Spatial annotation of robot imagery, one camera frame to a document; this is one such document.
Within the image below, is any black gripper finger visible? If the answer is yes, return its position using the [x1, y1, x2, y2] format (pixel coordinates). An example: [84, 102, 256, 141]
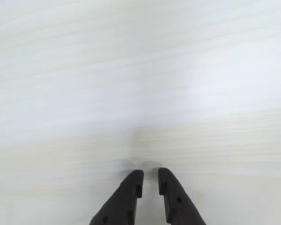
[89, 169, 145, 225]
[157, 167, 207, 225]

